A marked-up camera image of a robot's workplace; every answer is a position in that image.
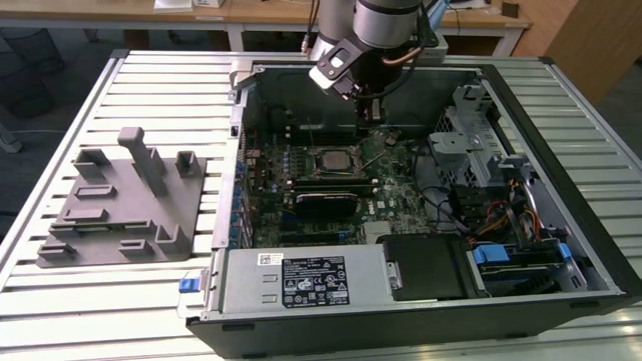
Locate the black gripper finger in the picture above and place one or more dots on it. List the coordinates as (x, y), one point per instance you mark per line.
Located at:
(381, 109)
(363, 113)

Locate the silver CPU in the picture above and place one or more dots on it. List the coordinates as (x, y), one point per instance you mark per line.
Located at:
(335, 159)

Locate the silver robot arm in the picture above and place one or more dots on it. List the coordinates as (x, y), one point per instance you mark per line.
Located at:
(386, 26)

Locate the CPU socket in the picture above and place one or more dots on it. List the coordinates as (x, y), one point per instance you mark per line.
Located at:
(331, 173)

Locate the green motherboard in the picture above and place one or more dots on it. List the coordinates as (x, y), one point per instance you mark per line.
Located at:
(401, 169)

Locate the silver drive cage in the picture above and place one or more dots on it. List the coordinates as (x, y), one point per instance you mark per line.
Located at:
(451, 150)

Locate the black graphics card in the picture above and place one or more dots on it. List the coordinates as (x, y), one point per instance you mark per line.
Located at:
(326, 207)

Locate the wooden desk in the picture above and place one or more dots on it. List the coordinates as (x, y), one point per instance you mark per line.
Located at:
(275, 11)

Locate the silver chipset heatsink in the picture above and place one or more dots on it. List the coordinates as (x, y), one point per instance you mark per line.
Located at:
(378, 228)

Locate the small black box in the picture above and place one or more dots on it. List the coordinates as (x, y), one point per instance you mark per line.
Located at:
(510, 10)

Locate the white labelled box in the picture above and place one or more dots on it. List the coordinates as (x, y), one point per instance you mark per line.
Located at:
(208, 3)

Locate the wooden cabinet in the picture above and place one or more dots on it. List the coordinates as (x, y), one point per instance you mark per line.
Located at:
(591, 37)

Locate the hard disk in blue carrier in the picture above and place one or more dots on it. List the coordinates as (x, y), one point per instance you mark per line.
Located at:
(489, 255)

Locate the white cardboard box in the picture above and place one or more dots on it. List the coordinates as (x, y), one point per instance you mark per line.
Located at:
(172, 5)

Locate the silver power supply unit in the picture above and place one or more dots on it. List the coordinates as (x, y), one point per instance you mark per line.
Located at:
(240, 278)

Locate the grey parts rack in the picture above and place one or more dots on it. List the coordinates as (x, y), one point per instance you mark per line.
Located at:
(126, 203)

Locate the green RAM stick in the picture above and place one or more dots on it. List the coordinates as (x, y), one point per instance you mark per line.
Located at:
(127, 226)

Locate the blue case latch tab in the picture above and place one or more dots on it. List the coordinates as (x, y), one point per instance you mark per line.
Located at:
(188, 285)

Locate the black PC case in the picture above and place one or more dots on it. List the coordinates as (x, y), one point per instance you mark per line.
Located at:
(351, 331)

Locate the black mesh waste bin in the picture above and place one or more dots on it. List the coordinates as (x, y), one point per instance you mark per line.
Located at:
(43, 49)

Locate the grey metal furniture foot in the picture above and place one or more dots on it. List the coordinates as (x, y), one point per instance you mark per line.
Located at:
(9, 144)

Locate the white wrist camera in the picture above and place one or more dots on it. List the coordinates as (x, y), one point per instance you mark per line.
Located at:
(319, 79)

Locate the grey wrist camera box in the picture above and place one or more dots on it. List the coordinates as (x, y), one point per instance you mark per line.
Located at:
(434, 52)

